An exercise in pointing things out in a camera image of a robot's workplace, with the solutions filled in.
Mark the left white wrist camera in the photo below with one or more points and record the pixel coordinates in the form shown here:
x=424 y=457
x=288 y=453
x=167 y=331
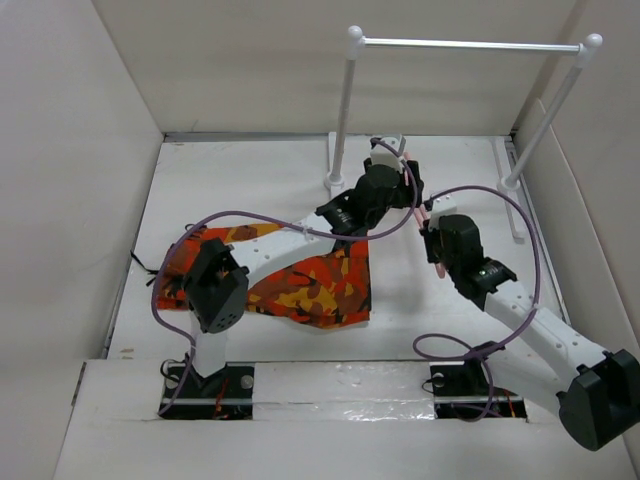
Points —
x=388 y=151

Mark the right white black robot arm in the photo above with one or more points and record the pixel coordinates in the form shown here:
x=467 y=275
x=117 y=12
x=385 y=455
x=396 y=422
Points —
x=592 y=391

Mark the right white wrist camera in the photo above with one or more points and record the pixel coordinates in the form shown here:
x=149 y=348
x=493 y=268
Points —
x=439 y=207

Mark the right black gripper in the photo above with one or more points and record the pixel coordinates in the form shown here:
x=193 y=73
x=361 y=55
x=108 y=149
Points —
x=429 y=235

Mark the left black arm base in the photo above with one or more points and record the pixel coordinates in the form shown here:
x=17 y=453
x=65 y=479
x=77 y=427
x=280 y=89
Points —
x=225 y=396

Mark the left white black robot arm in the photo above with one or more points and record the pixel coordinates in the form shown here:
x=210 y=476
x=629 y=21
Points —
x=217 y=284

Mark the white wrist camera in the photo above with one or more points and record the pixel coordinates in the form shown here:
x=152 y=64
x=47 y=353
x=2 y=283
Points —
x=439 y=207
x=388 y=151

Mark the orange camouflage trousers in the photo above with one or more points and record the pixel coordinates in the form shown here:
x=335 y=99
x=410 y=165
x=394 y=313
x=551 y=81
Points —
x=326 y=292

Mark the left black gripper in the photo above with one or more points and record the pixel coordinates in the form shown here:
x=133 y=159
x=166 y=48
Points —
x=405 y=192

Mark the pink plastic clothes hanger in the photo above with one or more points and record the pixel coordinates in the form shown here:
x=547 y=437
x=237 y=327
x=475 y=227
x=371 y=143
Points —
x=421 y=215

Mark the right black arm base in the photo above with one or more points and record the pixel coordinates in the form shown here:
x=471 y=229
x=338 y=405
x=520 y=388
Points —
x=461 y=391

